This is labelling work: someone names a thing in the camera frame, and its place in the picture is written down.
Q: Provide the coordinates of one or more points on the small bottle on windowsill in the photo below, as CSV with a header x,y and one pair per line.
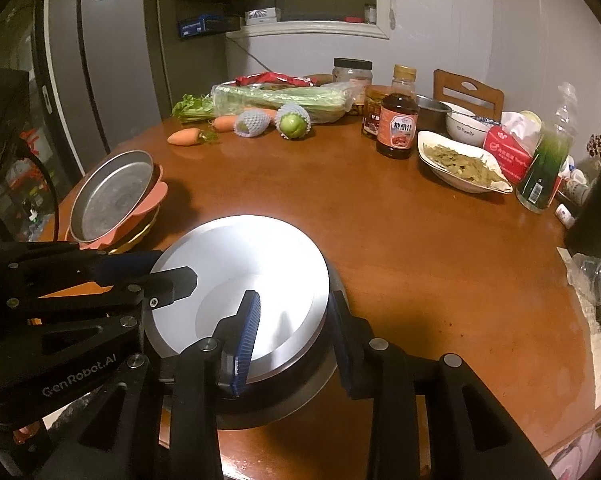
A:
x,y
370,14

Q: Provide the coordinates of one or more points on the yellow shell-shaped plate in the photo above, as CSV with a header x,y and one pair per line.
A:
x,y
140,235

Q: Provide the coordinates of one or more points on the white patterned box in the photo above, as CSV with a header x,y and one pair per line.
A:
x,y
261,16

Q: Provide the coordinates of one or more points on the dark metal pot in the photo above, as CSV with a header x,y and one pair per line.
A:
x,y
433,112

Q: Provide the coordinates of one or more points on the chili sauce jar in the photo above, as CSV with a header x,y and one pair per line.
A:
x,y
371,115

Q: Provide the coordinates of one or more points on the plastic bottle of green liquid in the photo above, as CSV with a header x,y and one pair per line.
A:
x,y
545,170

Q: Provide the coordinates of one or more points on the orange carrot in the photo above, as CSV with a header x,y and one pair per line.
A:
x,y
183,137
225,122

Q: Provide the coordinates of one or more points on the glass door with red decoration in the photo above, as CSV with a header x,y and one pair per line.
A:
x,y
10,110

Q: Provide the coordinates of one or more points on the dried pinecone decoration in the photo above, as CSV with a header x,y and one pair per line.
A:
x,y
598,146

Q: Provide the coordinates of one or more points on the grey refrigerator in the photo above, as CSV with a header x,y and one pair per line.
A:
x,y
120,60

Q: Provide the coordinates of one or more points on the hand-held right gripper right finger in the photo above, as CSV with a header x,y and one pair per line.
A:
x,y
345,350

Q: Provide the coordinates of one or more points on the person's left hand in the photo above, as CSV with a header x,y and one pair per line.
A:
x,y
25,432

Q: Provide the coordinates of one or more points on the blue box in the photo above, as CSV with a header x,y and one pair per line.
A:
x,y
208,26

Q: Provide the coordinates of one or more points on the dark sauce bottle red label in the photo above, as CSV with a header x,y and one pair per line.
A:
x,y
398,130

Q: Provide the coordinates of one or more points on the red tissue pack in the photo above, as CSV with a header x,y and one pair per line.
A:
x,y
513,152

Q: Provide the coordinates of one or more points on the green fruit in foam net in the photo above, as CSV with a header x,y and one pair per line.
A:
x,y
291,124
248,124

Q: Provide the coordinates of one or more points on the stainless steel bowl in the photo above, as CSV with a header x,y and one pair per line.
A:
x,y
290,385

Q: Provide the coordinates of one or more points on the red snack bag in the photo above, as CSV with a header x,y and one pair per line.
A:
x,y
275,80

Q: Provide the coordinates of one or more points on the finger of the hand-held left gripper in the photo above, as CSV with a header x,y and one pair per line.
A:
x,y
80,265
170,285

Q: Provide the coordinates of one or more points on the celery in plastic bag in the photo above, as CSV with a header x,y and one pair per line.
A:
x,y
290,97

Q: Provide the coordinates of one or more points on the white ceramic bowl blue print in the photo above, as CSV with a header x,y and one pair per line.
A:
x,y
465,127

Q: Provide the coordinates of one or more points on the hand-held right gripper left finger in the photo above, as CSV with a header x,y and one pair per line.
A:
x,y
245,345

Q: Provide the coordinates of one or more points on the glass jar with black lid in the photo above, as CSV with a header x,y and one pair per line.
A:
x,y
353,71

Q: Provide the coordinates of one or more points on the small white bottle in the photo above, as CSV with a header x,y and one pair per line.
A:
x,y
564,212

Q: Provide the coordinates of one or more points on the white dish of green vegetables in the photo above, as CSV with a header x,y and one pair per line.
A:
x,y
460,165

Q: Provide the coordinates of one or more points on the white window frame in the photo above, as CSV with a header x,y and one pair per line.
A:
x,y
310,29

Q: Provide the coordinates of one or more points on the round metal plate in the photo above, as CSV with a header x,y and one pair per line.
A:
x,y
113,195

